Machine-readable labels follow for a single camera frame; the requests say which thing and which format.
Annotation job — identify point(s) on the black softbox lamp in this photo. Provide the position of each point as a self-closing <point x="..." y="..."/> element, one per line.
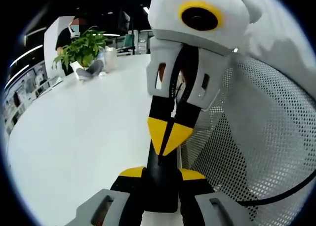
<point x="124" y="20"/>

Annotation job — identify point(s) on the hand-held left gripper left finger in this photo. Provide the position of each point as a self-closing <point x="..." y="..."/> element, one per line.
<point x="118" y="198"/>

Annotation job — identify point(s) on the black remote control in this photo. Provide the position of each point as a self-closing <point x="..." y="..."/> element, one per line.
<point x="160" y="181"/>

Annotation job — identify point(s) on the green potted plant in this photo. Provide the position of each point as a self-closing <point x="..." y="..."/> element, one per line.
<point x="81" y="45"/>

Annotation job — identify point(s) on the white perforated mesh basket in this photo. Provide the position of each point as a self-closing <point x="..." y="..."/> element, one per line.
<point x="271" y="137"/>

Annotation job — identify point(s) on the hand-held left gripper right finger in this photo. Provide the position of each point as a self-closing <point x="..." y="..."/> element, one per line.
<point x="197" y="198"/>

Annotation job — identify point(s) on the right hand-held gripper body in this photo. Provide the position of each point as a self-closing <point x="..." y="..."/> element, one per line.
<point x="163" y="20"/>

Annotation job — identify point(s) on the clear plastic bottle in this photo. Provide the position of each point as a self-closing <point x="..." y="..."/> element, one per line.
<point x="111" y="59"/>

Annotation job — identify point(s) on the black light stand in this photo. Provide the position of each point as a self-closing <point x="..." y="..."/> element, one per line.
<point x="132" y="38"/>

